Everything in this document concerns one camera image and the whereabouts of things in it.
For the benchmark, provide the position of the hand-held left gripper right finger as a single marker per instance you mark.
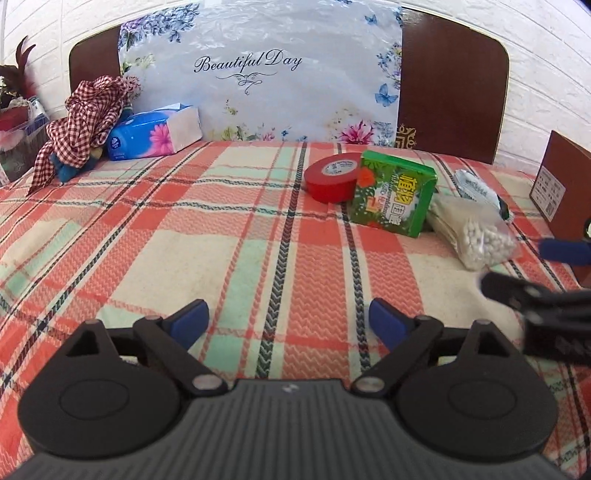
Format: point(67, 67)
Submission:
point(385, 321)

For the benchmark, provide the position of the dark red feather decoration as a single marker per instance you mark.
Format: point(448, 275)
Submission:
point(21, 60)

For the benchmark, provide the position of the plaid blanket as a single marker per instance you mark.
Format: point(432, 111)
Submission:
point(184, 230)

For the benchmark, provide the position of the white wipes packet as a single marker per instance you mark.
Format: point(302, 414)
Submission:
point(475, 187)

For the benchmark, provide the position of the red tape roll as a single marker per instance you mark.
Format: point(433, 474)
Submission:
point(330, 187)

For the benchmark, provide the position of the clear bag of cotton swabs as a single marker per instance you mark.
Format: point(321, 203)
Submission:
point(480, 240)

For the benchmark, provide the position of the blue plush toy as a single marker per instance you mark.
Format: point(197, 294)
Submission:
point(64, 168)

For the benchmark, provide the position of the brown cardboard box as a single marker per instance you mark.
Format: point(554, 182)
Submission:
point(563, 184)

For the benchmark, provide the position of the red checkered cloth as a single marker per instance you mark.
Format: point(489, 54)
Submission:
point(83, 120)

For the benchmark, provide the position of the floral Beautiful Day cloth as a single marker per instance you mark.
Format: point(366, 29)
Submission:
point(277, 101)

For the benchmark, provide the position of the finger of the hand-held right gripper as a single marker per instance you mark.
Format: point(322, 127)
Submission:
point(565, 251)
point(508, 286)

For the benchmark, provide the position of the brown wooden headboard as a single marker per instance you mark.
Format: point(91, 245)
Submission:
point(443, 83)

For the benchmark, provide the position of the clear storage container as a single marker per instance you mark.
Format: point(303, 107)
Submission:
point(18, 147)

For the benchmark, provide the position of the blue tissue pack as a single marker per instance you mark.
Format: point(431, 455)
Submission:
point(138, 136)

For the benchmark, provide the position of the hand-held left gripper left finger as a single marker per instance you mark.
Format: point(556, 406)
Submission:
point(191, 318)

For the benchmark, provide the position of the green printed box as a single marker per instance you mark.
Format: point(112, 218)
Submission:
point(392, 203)

